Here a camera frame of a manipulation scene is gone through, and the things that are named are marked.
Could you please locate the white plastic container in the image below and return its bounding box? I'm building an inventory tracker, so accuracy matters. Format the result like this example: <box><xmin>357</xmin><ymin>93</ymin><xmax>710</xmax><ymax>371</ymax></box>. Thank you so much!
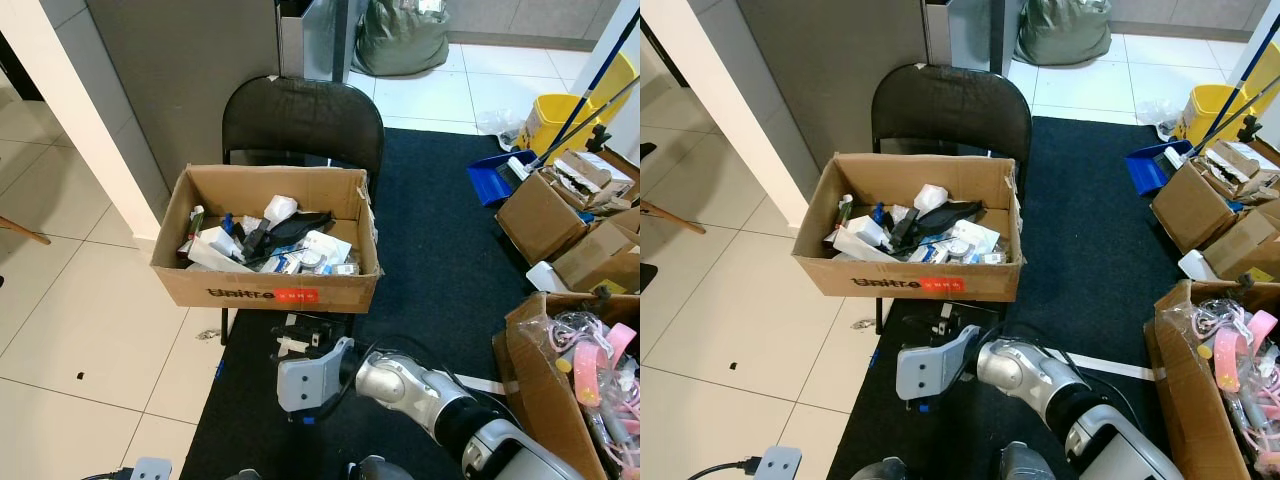
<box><xmin>525</xmin><ymin>262</ymin><xmax>571</xmax><ymax>293</ymax></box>
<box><xmin>1178</xmin><ymin>250</ymin><xmax>1221</xmax><ymax>281</ymax></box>

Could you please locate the closed brown cardboard box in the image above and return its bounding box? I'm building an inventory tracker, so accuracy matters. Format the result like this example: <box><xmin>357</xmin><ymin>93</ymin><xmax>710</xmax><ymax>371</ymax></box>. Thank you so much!
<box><xmin>553</xmin><ymin>205</ymin><xmax>641</xmax><ymax>293</ymax></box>
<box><xmin>1205</xmin><ymin>198</ymin><xmax>1280</xmax><ymax>281</ymax></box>

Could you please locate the white carton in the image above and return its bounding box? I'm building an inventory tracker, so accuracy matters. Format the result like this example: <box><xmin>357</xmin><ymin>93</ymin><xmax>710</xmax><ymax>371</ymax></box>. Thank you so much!
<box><xmin>832</xmin><ymin>218</ymin><xmax>891</xmax><ymax>263</ymax></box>
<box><xmin>188</xmin><ymin>228</ymin><xmax>246</xmax><ymax>273</ymax></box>

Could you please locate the cardboard box with red label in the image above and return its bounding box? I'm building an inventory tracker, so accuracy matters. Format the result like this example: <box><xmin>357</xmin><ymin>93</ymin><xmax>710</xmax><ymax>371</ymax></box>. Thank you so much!
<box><xmin>793</xmin><ymin>152</ymin><xmax>1024</xmax><ymax>303</ymax></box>
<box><xmin>150</xmin><ymin>163</ymin><xmax>383</xmax><ymax>314</ymax></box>

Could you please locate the wooden furniture leg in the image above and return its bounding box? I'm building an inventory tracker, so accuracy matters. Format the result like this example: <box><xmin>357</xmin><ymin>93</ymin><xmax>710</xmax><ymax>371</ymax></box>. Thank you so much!
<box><xmin>0</xmin><ymin>215</ymin><xmax>51</xmax><ymax>246</ymax></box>
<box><xmin>640</xmin><ymin>200</ymin><xmax>706</xmax><ymax>236</ymax></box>

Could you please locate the cardboard box with pink items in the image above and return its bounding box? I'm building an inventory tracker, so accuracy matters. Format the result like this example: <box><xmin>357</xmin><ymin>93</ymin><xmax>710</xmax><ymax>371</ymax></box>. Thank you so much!
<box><xmin>492</xmin><ymin>290</ymin><xmax>641</xmax><ymax>480</ymax></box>
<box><xmin>1143</xmin><ymin>280</ymin><xmax>1280</xmax><ymax>480</ymax></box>

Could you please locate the blue mop handle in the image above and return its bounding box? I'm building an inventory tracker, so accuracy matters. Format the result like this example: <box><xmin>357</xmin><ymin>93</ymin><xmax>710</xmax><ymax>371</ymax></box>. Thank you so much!
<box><xmin>535</xmin><ymin>10</ymin><xmax>641</xmax><ymax>166</ymax></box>
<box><xmin>1190</xmin><ymin>15</ymin><xmax>1280</xmax><ymax>156</ymax></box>

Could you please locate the white packet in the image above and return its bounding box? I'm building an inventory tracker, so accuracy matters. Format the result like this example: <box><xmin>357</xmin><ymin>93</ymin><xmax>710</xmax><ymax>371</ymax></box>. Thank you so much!
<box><xmin>948</xmin><ymin>220</ymin><xmax>1001</xmax><ymax>256</ymax></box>
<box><xmin>300</xmin><ymin>232</ymin><xmax>353</xmax><ymax>266</ymax></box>

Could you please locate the open cardboard box with papers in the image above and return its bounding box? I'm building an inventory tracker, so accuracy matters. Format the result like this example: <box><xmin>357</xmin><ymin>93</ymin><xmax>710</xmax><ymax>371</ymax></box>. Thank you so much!
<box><xmin>1150</xmin><ymin>140</ymin><xmax>1280</xmax><ymax>253</ymax></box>
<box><xmin>497</xmin><ymin>150</ymin><xmax>641</xmax><ymax>263</ymax></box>

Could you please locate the black pouch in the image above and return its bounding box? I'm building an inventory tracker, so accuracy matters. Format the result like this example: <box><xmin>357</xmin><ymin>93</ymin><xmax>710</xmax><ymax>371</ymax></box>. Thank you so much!
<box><xmin>895</xmin><ymin>200</ymin><xmax>986</xmax><ymax>246</ymax></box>
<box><xmin>250</xmin><ymin>210</ymin><xmax>336</xmax><ymax>251</ymax></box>

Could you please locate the grey broom pole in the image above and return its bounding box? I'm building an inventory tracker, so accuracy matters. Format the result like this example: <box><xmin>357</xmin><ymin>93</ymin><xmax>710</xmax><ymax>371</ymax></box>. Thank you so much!
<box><xmin>540</xmin><ymin>75</ymin><xmax>641</xmax><ymax>166</ymax></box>
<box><xmin>1195</xmin><ymin>65</ymin><xmax>1280</xmax><ymax>156</ymax></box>

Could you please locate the pink strap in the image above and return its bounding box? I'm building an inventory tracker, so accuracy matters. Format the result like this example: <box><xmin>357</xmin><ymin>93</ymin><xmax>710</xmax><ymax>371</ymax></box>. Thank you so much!
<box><xmin>570</xmin><ymin>322</ymin><xmax>636</xmax><ymax>406</ymax></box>
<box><xmin>1210</xmin><ymin>310</ymin><xmax>1279</xmax><ymax>391</ymax></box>

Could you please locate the black folding chair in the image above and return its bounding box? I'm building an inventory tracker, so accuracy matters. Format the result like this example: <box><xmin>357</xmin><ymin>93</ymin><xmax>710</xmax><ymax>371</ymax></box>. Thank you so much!
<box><xmin>870</xmin><ymin>63</ymin><xmax>1033</xmax><ymax>336</ymax></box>
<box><xmin>220</xmin><ymin>75</ymin><xmax>386</xmax><ymax>346</ymax></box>

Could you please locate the grey kitchen cabinet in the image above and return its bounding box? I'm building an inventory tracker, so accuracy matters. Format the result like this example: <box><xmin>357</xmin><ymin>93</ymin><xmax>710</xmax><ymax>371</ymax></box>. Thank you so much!
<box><xmin>735</xmin><ymin>0</ymin><xmax>1001</xmax><ymax>171</ymax></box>
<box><xmin>85</xmin><ymin>0</ymin><xmax>351</xmax><ymax>191</ymax></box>

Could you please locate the green sack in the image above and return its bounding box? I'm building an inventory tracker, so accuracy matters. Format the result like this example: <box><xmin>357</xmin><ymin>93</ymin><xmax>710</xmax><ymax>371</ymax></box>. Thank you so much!
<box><xmin>355</xmin><ymin>0</ymin><xmax>451</xmax><ymax>76</ymax></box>
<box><xmin>1015</xmin><ymin>0</ymin><xmax>1113</xmax><ymax>66</ymax></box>

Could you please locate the black rug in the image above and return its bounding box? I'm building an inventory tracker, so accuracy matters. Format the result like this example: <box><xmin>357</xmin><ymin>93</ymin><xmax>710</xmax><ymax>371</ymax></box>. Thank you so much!
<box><xmin>180</xmin><ymin>128</ymin><xmax>641</xmax><ymax>480</ymax></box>
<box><xmin>828</xmin><ymin>115</ymin><xmax>1280</xmax><ymax>480</ymax></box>

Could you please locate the crumpled clear plastic bag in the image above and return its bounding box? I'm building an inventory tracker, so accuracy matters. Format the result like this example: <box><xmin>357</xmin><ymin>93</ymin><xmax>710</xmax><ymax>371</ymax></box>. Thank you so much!
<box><xmin>478</xmin><ymin>108</ymin><xmax>526</xmax><ymax>136</ymax></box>
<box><xmin>1135</xmin><ymin>98</ymin><xmax>1186</xmax><ymax>126</ymax></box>

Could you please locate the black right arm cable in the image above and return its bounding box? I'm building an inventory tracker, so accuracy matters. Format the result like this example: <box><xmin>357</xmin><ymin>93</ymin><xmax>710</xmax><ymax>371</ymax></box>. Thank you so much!
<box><xmin>300</xmin><ymin>333</ymin><xmax>476</xmax><ymax>426</ymax></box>
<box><xmin>920</xmin><ymin>320</ymin><xmax>1141</xmax><ymax>431</ymax></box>

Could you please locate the yellow mop bucket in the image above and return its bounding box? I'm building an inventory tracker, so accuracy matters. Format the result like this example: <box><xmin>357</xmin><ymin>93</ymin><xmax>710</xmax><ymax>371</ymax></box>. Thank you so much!
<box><xmin>515</xmin><ymin>52</ymin><xmax>638</xmax><ymax>161</ymax></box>
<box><xmin>1175</xmin><ymin>40</ymin><xmax>1280</xmax><ymax>146</ymax></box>

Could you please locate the blue dustpan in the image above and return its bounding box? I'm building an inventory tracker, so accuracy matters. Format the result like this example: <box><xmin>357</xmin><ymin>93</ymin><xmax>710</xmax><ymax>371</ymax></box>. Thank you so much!
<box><xmin>467</xmin><ymin>150</ymin><xmax>541</xmax><ymax>208</ymax></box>
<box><xmin>1125</xmin><ymin>140</ymin><xmax>1196</xmax><ymax>196</ymax></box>

